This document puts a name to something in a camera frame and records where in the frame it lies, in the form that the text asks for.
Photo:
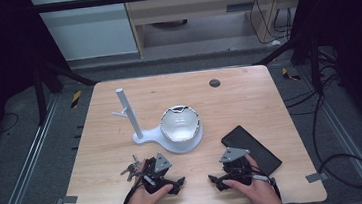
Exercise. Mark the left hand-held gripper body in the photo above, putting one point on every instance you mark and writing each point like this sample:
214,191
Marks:
161,163

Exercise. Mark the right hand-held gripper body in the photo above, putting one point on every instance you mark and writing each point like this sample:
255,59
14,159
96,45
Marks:
235,163

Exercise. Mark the black leather wallet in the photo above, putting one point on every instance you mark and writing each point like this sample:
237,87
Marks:
265,158

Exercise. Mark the bunch of metal keys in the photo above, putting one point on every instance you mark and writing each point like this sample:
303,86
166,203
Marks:
130,168

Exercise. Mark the white bowl silver rim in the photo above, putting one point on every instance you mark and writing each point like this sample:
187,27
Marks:
180,123

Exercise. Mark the white key stand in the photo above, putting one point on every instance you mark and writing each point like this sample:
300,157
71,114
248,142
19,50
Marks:
130,113

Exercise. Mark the person's left hand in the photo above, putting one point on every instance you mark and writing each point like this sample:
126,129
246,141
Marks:
142,203

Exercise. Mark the person's right hand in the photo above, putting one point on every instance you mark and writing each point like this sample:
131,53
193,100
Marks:
259,193

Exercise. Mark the grey tape strip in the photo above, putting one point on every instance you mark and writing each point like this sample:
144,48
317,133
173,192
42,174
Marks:
317,177
67,200

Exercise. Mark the grey round table grommet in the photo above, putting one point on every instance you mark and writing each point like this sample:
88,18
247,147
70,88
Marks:
214,83

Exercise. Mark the yellow black striped tape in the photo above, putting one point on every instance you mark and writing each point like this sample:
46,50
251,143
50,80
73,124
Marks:
76,98
288,74

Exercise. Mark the black metal stand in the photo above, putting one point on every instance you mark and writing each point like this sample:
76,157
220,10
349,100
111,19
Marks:
314,65
40,95

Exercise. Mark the white cabinet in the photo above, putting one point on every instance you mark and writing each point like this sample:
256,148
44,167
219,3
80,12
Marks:
88,30

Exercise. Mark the light wooden desk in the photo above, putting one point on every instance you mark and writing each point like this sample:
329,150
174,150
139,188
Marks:
193,5

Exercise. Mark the metal floor rail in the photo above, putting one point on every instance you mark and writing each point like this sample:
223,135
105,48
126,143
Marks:
24,167
350,139

